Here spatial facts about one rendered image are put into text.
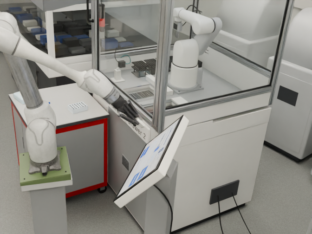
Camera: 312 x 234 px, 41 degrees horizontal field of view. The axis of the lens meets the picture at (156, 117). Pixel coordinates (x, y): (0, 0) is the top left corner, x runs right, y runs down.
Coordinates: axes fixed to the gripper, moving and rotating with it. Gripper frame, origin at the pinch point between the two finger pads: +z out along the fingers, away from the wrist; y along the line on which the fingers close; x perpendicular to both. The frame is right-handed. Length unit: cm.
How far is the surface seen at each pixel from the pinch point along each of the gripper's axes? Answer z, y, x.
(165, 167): -1, -41, -47
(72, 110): -15, 22, 78
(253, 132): 80, 60, -5
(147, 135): 16.5, 7.9, 15.2
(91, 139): 10, 16, 80
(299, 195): 175, 73, 15
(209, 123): 42, 35, -5
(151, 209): 23, -44, -15
